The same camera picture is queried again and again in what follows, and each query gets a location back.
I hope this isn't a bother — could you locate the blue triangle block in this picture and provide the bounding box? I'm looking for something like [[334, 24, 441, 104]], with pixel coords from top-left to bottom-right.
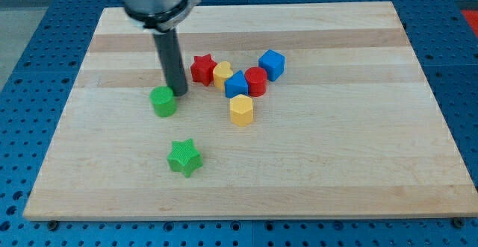
[[224, 71, 249, 99]]

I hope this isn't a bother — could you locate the green cylinder block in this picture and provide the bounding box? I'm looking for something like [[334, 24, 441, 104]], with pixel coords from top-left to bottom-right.
[[149, 86, 177, 117]]

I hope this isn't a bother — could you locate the yellow hexagon block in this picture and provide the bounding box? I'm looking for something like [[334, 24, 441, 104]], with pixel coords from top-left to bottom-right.
[[229, 94, 254, 127]]

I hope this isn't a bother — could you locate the yellow heart block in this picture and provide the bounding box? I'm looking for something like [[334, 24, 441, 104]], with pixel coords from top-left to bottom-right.
[[213, 61, 234, 91]]

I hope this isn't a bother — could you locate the red star block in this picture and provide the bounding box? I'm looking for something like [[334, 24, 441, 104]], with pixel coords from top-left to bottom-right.
[[190, 54, 217, 87]]

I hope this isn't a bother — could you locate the blue cube block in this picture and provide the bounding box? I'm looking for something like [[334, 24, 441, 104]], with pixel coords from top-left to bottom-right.
[[258, 49, 285, 81]]

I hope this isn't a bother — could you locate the red cylinder block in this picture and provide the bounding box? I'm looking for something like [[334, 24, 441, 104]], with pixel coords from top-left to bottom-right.
[[244, 66, 267, 97]]

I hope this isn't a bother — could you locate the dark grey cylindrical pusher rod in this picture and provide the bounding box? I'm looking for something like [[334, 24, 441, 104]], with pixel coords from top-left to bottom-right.
[[153, 29, 188, 96]]

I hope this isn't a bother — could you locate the wooden board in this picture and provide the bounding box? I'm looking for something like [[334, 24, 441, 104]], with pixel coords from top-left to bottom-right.
[[23, 1, 477, 221]]

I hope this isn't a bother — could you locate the green star block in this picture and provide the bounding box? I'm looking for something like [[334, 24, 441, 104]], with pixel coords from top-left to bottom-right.
[[167, 138, 203, 178]]

